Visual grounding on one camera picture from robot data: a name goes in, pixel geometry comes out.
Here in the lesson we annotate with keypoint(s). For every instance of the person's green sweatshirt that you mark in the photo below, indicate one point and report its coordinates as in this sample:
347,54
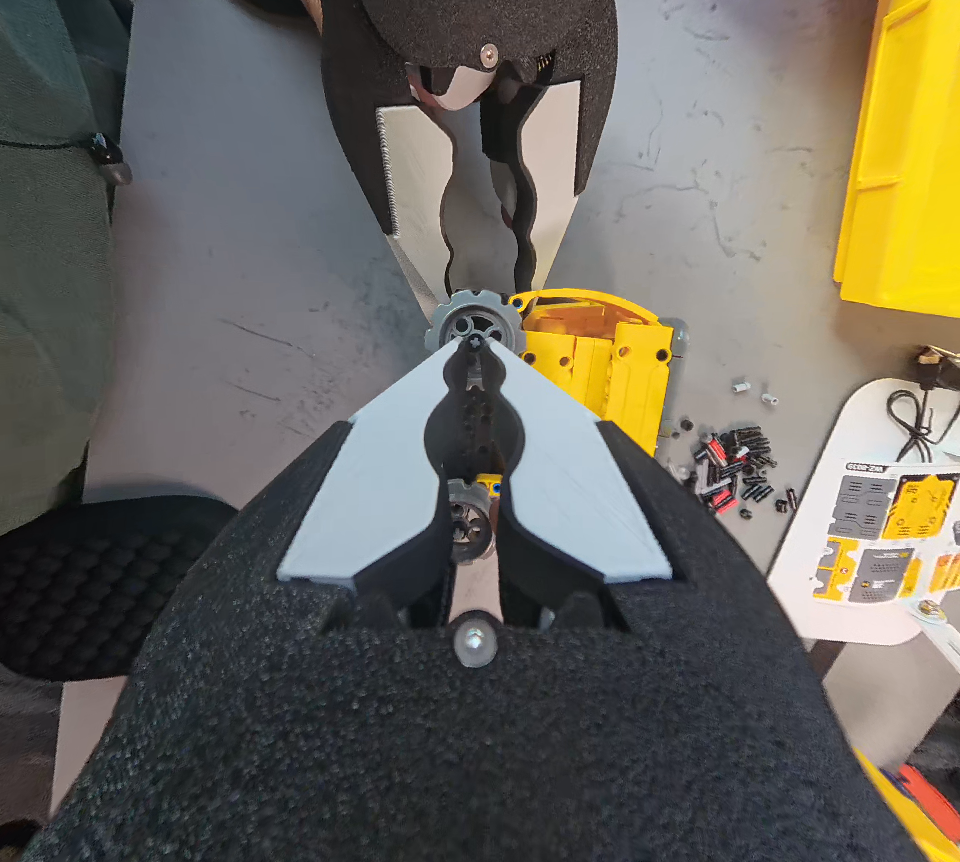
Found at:
52,239

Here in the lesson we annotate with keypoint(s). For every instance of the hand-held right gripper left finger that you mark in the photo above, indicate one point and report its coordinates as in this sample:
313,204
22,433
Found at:
367,502

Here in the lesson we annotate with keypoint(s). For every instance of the pile of small lego pins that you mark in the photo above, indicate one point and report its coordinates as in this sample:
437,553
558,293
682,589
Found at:
735,464

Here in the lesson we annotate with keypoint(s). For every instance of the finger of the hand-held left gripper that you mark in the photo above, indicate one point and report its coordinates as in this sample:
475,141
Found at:
555,141
412,164

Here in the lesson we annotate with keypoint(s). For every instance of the yellow lego vehicle model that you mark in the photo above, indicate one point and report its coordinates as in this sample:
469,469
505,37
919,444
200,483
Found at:
600,352

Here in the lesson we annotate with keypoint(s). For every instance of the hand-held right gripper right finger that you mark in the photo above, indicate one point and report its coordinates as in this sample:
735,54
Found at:
585,502

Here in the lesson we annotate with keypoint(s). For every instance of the lego sticker sheet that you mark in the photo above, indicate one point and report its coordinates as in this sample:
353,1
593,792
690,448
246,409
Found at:
870,524

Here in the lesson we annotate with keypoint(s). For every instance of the grey lego wheel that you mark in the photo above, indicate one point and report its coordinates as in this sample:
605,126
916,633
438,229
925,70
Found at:
469,535
450,318

